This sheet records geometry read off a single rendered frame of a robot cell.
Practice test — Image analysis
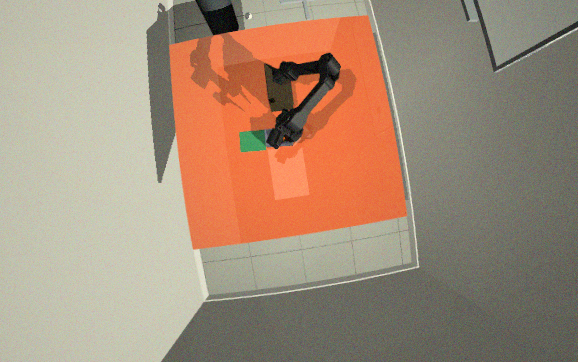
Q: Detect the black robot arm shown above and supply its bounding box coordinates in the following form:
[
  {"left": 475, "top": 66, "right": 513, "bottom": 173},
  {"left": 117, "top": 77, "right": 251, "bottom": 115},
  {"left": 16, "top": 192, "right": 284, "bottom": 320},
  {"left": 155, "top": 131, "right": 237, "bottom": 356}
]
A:
[{"left": 266, "top": 53, "right": 341, "bottom": 148}]

